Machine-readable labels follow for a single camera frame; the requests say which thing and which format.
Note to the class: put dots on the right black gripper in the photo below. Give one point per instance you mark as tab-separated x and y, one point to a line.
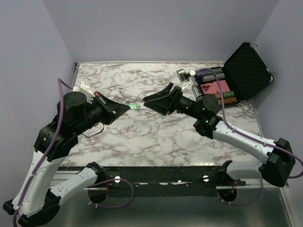
165	104

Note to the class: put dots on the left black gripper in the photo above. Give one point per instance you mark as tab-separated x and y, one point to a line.
118	109

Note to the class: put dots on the green key tag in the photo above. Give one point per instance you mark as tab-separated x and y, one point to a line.
134	106

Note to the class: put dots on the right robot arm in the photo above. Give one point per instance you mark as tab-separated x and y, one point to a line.
274	159

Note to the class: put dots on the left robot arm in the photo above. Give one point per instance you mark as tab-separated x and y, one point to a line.
37	203

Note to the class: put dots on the red playing card deck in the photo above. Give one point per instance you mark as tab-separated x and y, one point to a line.
210	88

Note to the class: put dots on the pink playing card deck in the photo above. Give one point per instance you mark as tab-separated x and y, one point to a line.
221	86

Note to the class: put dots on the black poker chip case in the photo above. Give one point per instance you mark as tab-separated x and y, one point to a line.
244	72

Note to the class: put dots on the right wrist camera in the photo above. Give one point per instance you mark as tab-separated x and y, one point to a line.
186	78

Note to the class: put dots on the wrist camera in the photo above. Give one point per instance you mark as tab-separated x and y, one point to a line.
186	78
84	87

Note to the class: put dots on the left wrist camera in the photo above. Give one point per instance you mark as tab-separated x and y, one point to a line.
84	87

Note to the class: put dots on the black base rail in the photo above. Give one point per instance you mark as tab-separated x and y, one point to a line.
163	181

